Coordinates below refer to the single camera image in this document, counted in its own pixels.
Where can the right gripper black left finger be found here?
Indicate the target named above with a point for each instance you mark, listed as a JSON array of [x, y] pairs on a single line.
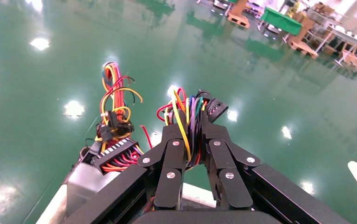
[[172, 160]]

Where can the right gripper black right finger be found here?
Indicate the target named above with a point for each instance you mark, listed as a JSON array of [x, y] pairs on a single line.
[[228, 160]]

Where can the grey vented power supply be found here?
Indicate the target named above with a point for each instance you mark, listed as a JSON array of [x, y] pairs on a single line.
[[86, 182]]

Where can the wooden pallet with cardboard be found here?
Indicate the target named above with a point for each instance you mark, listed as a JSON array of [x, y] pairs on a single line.
[[303, 43], [238, 18]]

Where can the green covered table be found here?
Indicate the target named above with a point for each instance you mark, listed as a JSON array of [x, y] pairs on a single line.
[[282, 21]]

